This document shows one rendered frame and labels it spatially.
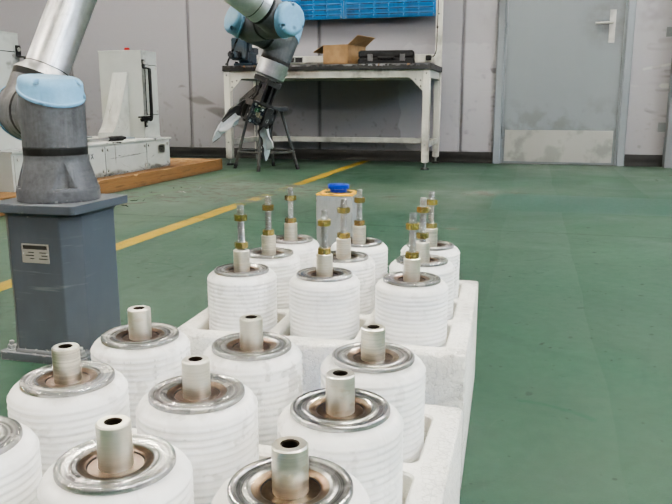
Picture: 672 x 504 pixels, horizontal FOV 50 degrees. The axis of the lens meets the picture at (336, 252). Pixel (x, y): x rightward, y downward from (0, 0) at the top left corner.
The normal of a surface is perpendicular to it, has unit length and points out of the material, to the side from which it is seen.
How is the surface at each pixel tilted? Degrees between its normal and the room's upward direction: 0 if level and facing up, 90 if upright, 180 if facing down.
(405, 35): 90
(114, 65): 90
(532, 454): 0
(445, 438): 0
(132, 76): 90
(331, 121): 90
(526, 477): 0
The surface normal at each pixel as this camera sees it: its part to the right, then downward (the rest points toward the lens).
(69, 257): 0.50, 0.18
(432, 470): 0.00, -0.98
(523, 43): -0.26, 0.19
